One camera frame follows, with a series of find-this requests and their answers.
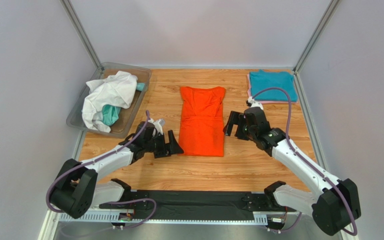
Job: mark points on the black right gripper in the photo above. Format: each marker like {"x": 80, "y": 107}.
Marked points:
{"x": 241, "y": 126}

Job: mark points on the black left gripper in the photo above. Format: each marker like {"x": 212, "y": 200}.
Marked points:
{"x": 167, "y": 149}

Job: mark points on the orange t-shirt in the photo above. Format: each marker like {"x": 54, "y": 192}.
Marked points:
{"x": 202, "y": 122}

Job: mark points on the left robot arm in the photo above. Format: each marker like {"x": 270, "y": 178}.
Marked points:
{"x": 77, "y": 188}

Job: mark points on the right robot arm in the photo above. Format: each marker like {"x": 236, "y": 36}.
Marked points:
{"x": 331, "y": 202}

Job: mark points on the folded pink t-shirt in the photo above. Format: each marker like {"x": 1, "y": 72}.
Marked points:
{"x": 272, "y": 101}

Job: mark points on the folded blue t-shirt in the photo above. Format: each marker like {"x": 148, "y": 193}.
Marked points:
{"x": 272, "y": 86}

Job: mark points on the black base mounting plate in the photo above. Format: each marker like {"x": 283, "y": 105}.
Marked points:
{"x": 196, "y": 205}

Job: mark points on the teal green t-shirt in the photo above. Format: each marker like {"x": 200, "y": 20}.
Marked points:
{"x": 122, "y": 99}

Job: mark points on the white t-shirt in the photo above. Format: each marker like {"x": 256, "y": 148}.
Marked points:
{"x": 99, "y": 95}

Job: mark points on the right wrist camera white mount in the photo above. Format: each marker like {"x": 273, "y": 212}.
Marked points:
{"x": 252, "y": 103}

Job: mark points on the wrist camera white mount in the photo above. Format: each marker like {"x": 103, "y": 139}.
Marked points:
{"x": 252, "y": 103}
{"x": 158, "y": 124}

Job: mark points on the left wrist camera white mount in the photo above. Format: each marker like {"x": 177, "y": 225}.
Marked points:
{"x": 158, "y": 124}

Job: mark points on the aluminium frame rail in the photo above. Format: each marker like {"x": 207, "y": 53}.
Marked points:
{"x": 120, "y": 224}

